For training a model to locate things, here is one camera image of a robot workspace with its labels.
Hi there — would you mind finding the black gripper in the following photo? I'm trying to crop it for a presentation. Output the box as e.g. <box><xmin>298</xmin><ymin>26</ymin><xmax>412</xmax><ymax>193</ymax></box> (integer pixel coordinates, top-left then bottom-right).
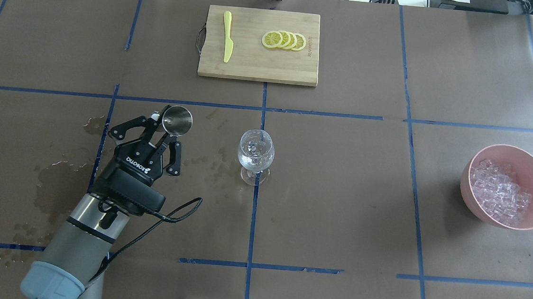
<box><xmin>101</xmin><ymin>114</ymin><xmax>183</xmax><ymax>186</ymax></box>

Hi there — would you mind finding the steel jigger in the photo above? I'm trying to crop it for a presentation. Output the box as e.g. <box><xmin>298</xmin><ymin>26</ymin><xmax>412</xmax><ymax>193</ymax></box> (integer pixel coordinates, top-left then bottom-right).
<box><xmin>160</xmin><ymin>105</ymin><xmax>193</xmax><ymax>137</ymax></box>

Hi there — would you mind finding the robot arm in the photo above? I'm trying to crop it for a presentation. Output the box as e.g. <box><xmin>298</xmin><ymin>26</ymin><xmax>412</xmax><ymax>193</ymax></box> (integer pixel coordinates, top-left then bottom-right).
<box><xmin>20</xmin><ymin>111</ymin><xmax>193</xmax><ymax>299</ymax></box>

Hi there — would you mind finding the wine glass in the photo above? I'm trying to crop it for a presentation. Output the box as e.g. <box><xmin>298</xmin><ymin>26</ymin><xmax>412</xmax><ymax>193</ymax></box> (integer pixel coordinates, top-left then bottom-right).
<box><xmin>237</xmin><ymin>129</ymin><xmax>275</xmax><ymax>186</ymax></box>

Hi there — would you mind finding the clear ice cube pile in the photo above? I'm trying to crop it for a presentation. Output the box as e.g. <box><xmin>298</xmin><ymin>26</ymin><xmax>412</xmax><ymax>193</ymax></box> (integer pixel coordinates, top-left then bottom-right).
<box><xmin>469</xmin><ymin>159</ymin><xmax>533</xmax><ymax>227</ymax></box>

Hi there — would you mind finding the yellow plastic knife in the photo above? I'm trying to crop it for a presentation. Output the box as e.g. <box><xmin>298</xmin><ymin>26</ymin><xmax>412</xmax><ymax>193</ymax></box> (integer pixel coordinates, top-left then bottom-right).
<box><xmin>223</xmin><ymin>11</ymin><xmax>234</xmax><ymax>63</ymax></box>

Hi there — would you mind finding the bamboo cutting board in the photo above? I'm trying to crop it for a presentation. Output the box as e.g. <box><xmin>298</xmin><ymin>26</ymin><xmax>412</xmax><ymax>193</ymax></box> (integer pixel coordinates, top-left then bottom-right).
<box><xmin>198</xmin><ymin>5</ymin><xmax>321</xmax><ymax>87</ymax></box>

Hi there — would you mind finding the lemon slice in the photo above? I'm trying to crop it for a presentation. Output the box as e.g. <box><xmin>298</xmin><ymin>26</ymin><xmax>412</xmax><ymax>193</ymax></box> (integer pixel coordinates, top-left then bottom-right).
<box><xmin>291</xmin><ymin>33</ymin><xmax>307</xmax><ymax>52</ymax></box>
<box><xmin>277</xmin><ymin>31</ymin><xmax>289</xmax><ymax>49</ymax></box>
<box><xmin>261</xmin><ymin>31</ymin><xmax>284</xmax><ymax>49</ymax></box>
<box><xmin>284</xmin><ymin>32</ymin><xmax>297</xmax><ymax>50</ymax></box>

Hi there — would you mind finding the pink bowl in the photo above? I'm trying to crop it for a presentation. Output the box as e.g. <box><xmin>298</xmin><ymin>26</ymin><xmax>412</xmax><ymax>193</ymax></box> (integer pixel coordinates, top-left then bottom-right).
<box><xmin>459</xmin><ymin>144</ymin><xmax>533</xmax><ymax>231</ymax></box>

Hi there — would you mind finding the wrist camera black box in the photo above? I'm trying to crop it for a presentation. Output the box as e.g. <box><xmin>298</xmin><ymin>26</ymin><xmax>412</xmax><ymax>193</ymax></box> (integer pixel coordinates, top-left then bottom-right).
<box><xmin>90</xmin><ymin>174</ymin><xmax>165</xmax><ymax>216</ymax></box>

